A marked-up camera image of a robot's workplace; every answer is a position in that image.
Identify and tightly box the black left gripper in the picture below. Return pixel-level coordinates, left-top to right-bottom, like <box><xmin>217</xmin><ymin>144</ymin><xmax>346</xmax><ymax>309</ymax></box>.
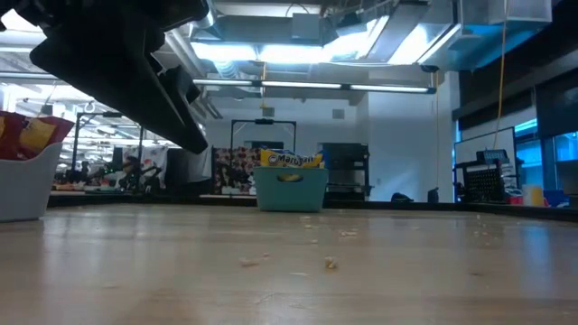
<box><xmin>0</xmin><ymin>0</ymin><xmax>211</xmax><ymax>154</ymax></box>

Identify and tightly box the blue Maruchan soy ramen packet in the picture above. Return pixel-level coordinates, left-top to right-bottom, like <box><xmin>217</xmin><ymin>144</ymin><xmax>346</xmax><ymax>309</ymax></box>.
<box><xmin>259</xmin><ymin>147</ymin><xmax>327</xmax><ymax>170</ymax></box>

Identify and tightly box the white patterned cloth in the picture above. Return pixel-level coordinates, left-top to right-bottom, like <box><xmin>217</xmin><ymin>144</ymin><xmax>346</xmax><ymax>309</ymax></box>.
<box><xmin>121</xmin><ymin>144</ymin><xmax>169</xmax><ymax>190</ymax></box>

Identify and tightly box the dark grey hanging cloth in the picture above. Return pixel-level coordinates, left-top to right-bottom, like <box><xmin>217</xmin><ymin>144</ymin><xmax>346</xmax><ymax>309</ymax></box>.
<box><xmin>165</xmin><ymin>146</ymin><xmax>213</xmax><ymax>190</ymax></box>

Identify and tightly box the dark patterned cloth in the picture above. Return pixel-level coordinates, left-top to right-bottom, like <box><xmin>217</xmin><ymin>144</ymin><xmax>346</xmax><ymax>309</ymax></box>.
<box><xmin>211</xmin><ymin>146</ymin><xmax>263</xmax><ymax>196</ymax></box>

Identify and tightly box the long fluorescent light strip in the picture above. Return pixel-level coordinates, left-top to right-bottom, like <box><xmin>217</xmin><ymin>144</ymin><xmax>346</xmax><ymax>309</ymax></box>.
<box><xmin>0</xmin><ymin>70</ymin><xmax>438</xmax><ymax>95</ymax></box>

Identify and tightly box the light grey plastic bin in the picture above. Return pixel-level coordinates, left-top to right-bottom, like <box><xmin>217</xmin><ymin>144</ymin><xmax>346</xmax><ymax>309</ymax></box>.
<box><xmin>0</xmin><ymin>142</ymin><xmax>64</xmax><ymax>224</ymax></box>

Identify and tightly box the grey ceiling box unit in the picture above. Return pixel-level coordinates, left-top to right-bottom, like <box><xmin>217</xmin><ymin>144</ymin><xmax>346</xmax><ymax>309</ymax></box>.
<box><xmin>291</xmin><ymin>12</ymin><xmax>327</xmax><ymax>42</ymax></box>

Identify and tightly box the teal plastic bin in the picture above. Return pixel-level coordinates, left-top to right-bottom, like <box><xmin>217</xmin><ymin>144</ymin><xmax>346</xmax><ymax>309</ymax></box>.
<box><xmin>252</xmin><ymin>165</ymin><xmax>331</xmax><ymax>214</ymax></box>

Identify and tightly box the black shelf cart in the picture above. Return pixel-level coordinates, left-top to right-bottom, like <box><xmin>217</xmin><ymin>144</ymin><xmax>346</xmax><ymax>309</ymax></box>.
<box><xmin>321</xmin><ymin>142</ymin><xmax>375</xmax><ymax>202</ymax></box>

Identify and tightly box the whiteboard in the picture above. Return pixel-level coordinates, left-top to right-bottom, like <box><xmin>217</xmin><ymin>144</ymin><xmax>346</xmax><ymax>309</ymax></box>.
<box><xmin>452</xmin><ymin>126</ymin><xmax>518</xmax><ymax>200</ymax></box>

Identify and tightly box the black crate cart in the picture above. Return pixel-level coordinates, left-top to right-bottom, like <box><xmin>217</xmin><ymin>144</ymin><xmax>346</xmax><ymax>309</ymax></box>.
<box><xmin>452</xmin><ymin>149</ymin><xmax>514</xmax><ymax>204</ymax></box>

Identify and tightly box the yellow container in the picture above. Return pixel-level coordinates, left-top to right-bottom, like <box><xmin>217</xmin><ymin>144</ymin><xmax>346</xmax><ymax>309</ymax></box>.
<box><xmin>522</xmin><ymin>183</ymin><xmax>546</xmax><ymax>208</ymax></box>

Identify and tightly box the blue lit window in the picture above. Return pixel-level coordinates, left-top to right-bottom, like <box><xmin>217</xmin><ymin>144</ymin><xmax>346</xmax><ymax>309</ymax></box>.
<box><xmin>514</xmin><ymin>117</ymin><xmax>578</xmax><ymax>190</ymax></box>

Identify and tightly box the blue container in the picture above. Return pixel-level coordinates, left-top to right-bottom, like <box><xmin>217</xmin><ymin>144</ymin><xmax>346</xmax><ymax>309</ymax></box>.
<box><xmin>544</xmin><ymin>189</ymin><xmax>571</xmax><ymax>208</ymax></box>

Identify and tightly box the silver round air duct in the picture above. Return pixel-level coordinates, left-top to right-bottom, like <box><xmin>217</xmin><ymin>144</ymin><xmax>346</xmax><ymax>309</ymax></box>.
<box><xmin>164</xmin><ymin>8</ymin><xmax>225</xmax><ymax>119</ymax></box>

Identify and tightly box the black frame stand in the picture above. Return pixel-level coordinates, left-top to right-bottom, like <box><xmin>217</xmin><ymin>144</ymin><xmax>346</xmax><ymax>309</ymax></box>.
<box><xmin>229</xmin><ymin>117</ymin><xmax>298</xmax><ymax>157</ymax></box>
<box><xmin>71</xmin><ymin>111</ymin><xmax>146</xmax><ymax>175</ymax></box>

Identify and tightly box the silver rectangular air duct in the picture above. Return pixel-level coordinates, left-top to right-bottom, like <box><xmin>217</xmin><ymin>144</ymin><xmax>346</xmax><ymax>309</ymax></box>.
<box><xmin>324</xmin><ymin>0</ymin><xmax>555</xmax><ymax>73</ymax></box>

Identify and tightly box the black aluminium table frame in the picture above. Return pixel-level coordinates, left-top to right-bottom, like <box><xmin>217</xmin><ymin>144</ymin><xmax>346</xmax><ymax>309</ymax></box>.
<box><xmin>47</xmin><ymin>187</ymin><xmax>578</xmax><ymax>223</ymax></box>

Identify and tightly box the yellow hanging cable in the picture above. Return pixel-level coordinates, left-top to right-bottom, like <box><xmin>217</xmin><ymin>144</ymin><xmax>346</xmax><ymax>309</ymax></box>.
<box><xmin>492</xmin><ymin>0</ymin><xmax>510</xmax><ymax>150</ymax></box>

